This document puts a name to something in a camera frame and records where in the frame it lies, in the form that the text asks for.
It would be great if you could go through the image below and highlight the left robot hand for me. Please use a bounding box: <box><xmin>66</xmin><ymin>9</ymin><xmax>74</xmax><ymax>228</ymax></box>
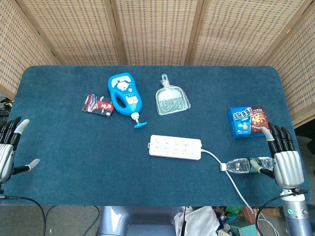
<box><xmin>0</xmin><ymin>116</ymin><xmax>40</xmax><ymax>184</ymax></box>

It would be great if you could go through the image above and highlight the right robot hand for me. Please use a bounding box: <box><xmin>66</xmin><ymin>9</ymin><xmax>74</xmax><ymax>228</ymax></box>
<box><xmin>257</xmin><ymin>122</ymin><xmax>308</xmax><ymax>195</ymax></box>

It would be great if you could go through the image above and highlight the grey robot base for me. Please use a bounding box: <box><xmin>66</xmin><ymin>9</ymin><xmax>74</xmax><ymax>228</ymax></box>
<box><xmin>97</xmin><ymin>206</ymin><xmax>184</xmax><ymax>236</ymax></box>

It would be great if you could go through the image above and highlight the white power strip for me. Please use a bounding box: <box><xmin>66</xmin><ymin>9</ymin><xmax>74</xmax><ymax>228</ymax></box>
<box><xmin>147</xmin><ymin>134</ymin><xmax>203</xmax><ymax>161</ymax></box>

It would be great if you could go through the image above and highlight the clear plastic water bottle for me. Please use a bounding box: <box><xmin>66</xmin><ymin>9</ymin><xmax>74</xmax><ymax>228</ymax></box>
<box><xmin>225</xmin><ymin>156</ymin><xmax>275</xmax><ymax>175</ymax></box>

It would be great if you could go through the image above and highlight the blue brown cookie box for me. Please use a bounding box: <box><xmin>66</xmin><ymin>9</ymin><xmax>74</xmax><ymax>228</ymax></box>
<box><xmin>227</xmin><ymin>106</ymin><xmax>271</xmax><ymax>140</ymax></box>

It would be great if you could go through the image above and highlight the green box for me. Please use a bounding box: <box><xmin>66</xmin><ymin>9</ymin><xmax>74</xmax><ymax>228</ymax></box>
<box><xmin>229</xmin><ymin>220</ymin><xmax>256</xmax><ymax>236</ymax></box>

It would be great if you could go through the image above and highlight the red black card pack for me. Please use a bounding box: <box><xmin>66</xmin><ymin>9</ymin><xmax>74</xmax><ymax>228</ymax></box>
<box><xmin>82</xmin><ymin>93</ymin><xmax>115</xmax><ymax>119</ymax></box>

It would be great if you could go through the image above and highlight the white cloth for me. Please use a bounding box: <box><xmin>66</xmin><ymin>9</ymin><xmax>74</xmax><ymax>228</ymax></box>
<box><xmin>174</xmin><ymin>206</ymin><xmax>220</xmax><ymax>236</ymax></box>

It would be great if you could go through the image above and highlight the clear bagged mini dustpan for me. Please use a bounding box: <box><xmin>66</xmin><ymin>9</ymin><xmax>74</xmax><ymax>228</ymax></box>
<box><xmin>155</xmin><ymin>74</ymin><xmax>191</xmax><ymax>116</ymax></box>

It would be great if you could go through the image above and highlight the blue cartoon pump bottle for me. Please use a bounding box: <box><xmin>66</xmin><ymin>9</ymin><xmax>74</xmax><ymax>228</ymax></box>
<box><xmin>107</xmin><ymin>72</ymin><xmax>148</xmax><ymax>129</ymax></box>

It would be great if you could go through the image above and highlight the blue table mat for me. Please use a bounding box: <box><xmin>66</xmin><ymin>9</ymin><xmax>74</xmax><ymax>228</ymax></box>
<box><xmin>0</xmin><ymin>65</ymin><xmax>305</xmax><ymax>207</ymax></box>

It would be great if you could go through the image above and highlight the woven bamboo folding screen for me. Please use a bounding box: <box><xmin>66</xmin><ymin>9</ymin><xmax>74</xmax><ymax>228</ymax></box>
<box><xmin>0</xmin><ymin>0</ymin><xmax>315</xmax><ymax>128</ymax></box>

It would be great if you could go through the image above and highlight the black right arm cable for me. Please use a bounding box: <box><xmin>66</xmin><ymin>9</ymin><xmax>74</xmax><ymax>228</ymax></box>
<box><xmin>255</xmin><ymin>188</ymin><xmax>308</xmax><ymax>236</ymax></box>

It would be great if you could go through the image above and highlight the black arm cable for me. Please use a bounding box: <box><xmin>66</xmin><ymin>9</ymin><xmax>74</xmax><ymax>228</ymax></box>
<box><xmin>0</xmin><ymin>195</ymin><xmax>47</xmax><ymax>236</ymax></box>
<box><xmin>255</xmin><ymin>188</ymin><xmax>308</xmax><ymax>236</ymax></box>

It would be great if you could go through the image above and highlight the white power strip cable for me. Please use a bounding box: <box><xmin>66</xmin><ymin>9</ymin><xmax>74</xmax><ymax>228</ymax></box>
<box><xmin>200</xmin><ymin>148</ymin><xmax>254</xmax><ymax>214</ymax></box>

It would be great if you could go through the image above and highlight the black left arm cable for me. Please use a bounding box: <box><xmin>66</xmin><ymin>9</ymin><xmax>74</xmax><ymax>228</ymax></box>
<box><xmin>0</xmin><ymin>195</ymin><xmax>47</xmax><ymax>236</ymax></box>

